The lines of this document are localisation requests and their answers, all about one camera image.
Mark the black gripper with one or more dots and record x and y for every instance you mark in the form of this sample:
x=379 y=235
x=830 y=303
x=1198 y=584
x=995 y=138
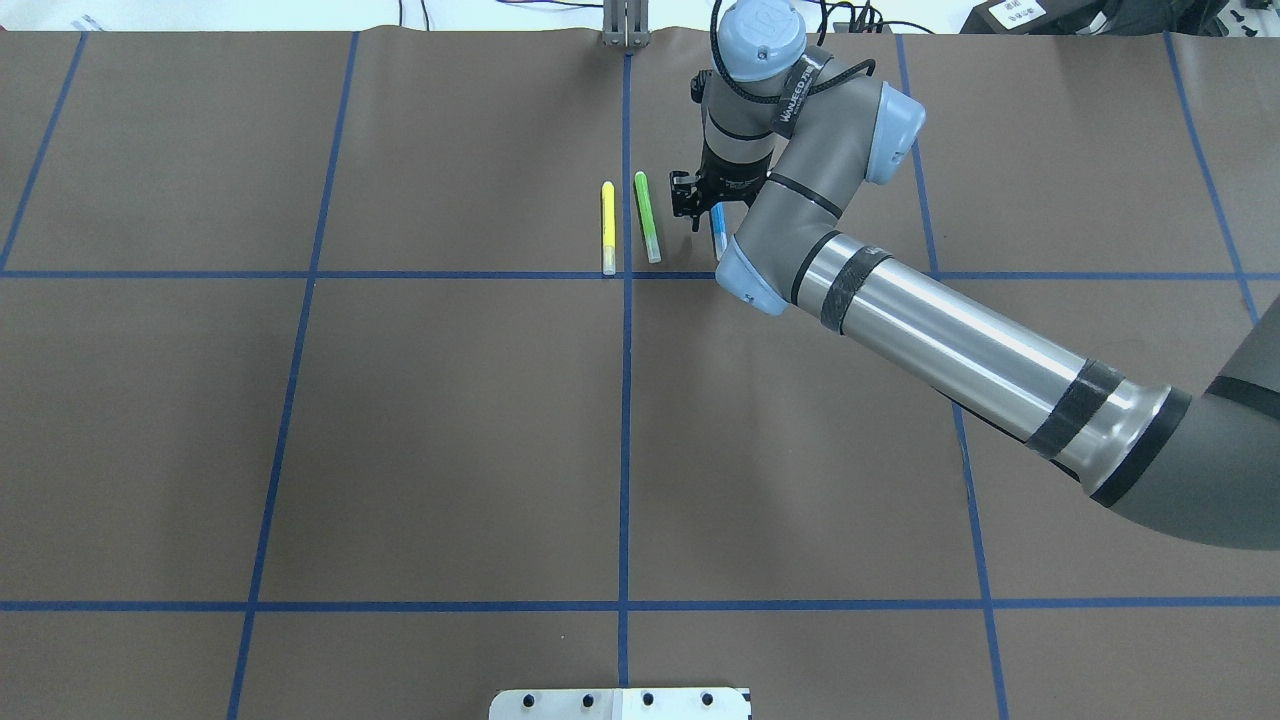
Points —
x=727 y=181

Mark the blue highlighter marker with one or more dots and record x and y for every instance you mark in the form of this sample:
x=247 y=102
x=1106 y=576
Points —
x=718 y=227

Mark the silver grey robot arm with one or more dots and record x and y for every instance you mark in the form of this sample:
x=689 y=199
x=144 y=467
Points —
x=792 y=132

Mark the green highlighter marker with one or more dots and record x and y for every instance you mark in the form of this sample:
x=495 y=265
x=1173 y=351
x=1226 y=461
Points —
x=648 y=223

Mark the yellow highlighter marker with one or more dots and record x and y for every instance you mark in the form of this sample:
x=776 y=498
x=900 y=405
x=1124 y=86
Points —
x=609 y=228

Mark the lower orange black adapter box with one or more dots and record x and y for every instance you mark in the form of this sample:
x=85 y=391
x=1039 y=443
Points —
x=862 y=18

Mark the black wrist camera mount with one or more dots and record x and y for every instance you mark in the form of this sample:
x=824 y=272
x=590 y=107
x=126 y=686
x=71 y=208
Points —
x=684 y=195

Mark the white camera stand column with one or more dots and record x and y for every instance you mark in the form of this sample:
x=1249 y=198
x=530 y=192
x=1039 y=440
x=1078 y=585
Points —
x=694 y=702

